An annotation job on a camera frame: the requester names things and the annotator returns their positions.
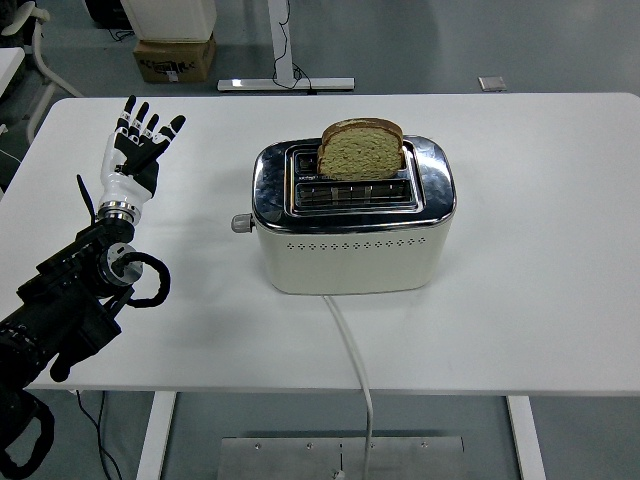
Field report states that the cream and chrome toaster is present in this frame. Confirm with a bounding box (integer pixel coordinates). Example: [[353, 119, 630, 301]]
[[230, 133, 458, 296]]

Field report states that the brown bread slice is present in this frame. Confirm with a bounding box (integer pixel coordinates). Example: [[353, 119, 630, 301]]
[[316, 117, 404, 182]]

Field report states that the large white box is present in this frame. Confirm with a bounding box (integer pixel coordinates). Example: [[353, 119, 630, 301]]
[[119, 0, 218, 43]]

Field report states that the small white side table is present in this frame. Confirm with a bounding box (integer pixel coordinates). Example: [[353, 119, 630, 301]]
[[0, 46, 26, 97]]

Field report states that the thin black cable under table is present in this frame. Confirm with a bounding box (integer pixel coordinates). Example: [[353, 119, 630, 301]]
[[74, 390, 124, 480]]

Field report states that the white desk stand with foot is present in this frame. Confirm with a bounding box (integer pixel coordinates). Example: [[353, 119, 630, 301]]
[[216, 0, 356, 95]]

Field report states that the white toaster power cord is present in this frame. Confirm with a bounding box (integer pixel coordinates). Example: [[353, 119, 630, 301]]
[[322, 293, 376, 480]]

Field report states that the black object on floor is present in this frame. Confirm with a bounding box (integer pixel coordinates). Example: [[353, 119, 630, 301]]
[[83, 0, 132, 29]]

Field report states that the white table leg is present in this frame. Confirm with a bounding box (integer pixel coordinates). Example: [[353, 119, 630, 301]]
[[135, 391, 177, 480], [505, 394, 547, 480]]

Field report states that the brown cardboard box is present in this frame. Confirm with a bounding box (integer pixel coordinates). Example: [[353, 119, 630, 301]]
[[132, 33, 217, 85]]

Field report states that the grey metal plate with screws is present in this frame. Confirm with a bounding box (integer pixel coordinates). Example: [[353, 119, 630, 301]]
[[219, 436, 465, 480]]

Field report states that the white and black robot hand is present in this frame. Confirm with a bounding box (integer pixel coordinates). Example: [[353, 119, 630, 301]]
[[97, 94, 187, 210]]

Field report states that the black cable on desk stand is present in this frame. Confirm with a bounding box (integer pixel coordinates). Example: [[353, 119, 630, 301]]
[[272, 0, 321, 96]]

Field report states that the white chair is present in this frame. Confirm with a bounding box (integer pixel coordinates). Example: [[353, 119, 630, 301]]
[[0, 0, 85, 146]]

